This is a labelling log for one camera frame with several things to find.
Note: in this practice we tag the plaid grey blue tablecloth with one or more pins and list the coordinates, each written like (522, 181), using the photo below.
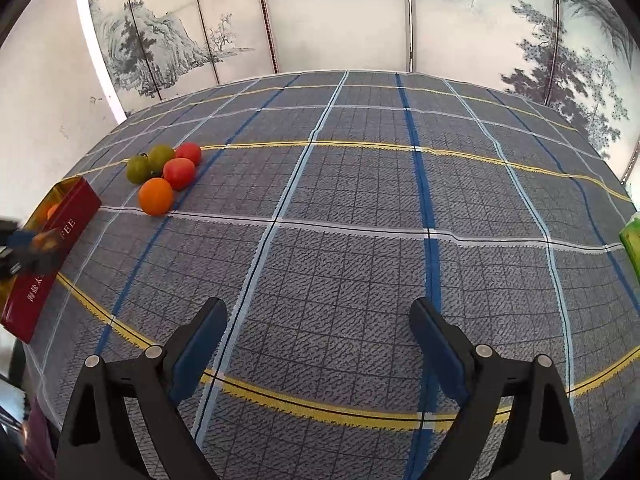
(350, 240)

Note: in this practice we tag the orange tomato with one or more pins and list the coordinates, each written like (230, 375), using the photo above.
(155, 196)

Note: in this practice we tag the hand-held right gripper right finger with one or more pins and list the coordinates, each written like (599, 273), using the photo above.
(440, 347)

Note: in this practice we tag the red tin box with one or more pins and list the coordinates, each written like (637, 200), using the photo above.
(55, 240)

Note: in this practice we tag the green tomato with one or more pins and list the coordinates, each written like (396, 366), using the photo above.
(161, 157)
(138, 169)

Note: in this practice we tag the red tomato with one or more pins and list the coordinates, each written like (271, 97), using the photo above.
(179, 172)
(190, 152)

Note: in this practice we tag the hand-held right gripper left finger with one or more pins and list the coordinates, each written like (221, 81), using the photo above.
(197, 347)

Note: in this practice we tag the green box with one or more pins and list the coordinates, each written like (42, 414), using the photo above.
(631, 240)

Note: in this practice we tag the landscape painted folding screen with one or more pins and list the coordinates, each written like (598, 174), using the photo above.
(350, 20)

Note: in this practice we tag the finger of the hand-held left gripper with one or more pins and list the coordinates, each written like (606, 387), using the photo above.
(30, 250)

